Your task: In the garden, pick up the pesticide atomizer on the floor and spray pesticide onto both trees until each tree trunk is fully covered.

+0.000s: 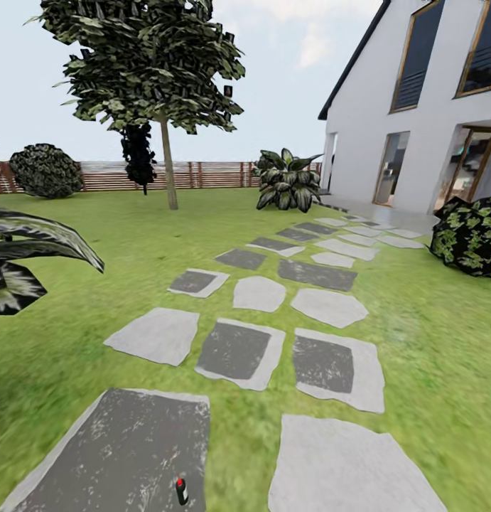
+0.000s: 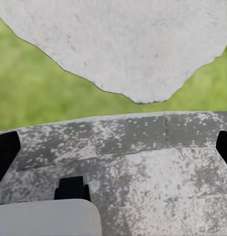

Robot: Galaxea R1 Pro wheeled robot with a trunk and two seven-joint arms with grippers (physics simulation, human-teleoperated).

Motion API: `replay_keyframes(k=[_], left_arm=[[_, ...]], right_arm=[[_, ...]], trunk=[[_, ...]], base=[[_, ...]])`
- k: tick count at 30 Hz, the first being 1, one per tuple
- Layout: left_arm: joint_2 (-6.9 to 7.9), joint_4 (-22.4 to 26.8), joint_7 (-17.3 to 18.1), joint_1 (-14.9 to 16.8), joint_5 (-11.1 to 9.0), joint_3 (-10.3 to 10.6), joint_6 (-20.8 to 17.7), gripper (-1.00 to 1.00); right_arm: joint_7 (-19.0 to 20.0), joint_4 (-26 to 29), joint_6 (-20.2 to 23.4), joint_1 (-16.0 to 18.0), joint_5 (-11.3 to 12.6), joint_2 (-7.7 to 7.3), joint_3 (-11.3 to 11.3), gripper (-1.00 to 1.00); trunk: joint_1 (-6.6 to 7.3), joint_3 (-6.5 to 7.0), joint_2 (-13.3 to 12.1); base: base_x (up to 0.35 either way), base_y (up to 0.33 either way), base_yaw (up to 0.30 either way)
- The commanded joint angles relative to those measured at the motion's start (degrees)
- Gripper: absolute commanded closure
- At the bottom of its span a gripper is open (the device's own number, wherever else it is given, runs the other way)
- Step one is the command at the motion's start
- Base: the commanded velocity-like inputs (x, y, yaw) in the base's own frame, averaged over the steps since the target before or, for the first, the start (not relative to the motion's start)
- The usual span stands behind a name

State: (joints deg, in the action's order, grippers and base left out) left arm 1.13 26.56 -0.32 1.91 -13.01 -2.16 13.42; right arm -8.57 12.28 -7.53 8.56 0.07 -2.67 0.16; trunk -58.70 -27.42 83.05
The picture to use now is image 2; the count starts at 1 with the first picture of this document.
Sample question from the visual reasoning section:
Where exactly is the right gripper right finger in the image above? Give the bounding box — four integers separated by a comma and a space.
216, 131, 227, 164

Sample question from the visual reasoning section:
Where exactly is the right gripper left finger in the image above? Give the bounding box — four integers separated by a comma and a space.
0, 131, 21, 182

